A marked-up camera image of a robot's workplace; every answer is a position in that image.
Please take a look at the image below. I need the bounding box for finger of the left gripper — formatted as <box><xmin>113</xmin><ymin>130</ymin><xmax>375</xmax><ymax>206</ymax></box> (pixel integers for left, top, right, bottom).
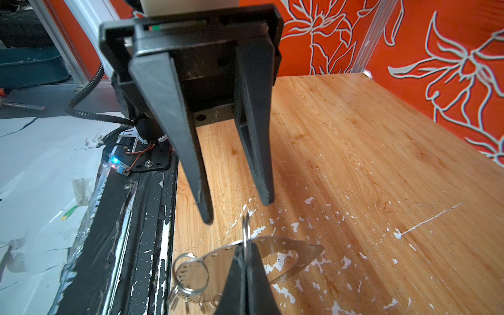
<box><xmin>234</xmin><ymin>38</ymin><xmax>274</xmax><ymax>206</ymax></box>
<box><xmin>129</xmin><ymin>52</ymin><xmax>214</xmax><ymax>225</ymax></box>

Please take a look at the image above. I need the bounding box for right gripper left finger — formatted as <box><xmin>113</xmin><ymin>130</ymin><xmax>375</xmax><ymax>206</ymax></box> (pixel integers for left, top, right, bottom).
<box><xmin>215</xmin><ymin>245</ymin><xmax>248</xmax><ymax>315</ymax></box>

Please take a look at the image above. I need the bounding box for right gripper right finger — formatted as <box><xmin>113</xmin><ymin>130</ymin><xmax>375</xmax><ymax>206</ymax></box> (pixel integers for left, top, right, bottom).
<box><xmin>245</xmin><ymin>240</ymin><xmax>281</xmax><ymax>314</ymax></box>

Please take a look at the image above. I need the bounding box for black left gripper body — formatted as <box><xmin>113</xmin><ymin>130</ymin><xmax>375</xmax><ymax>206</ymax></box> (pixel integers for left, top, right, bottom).
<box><xmin>98</xmin><ymin>3</ymin><xmax>284</xmax><ymax>121</ymax></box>

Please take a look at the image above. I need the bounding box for silver key ring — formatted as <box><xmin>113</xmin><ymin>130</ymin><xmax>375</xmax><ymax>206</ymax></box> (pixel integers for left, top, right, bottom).
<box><xmin>241</xmin><ymin>212</ymin><xmax>253</xmax><ymax>261</ymax></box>

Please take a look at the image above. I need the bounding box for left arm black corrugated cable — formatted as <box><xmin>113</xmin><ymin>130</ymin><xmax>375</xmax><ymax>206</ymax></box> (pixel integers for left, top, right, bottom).
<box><xmin>64</xmin><ymin>62</ymin><xmax>137</xmax><ymax>127</ymax></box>

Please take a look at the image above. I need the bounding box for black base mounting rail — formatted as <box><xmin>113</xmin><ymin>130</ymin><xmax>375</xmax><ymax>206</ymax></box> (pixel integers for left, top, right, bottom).
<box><xmin>49</xmin><ymin>132</ymin><xmax>179</xmax><ymax>314</ymax></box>

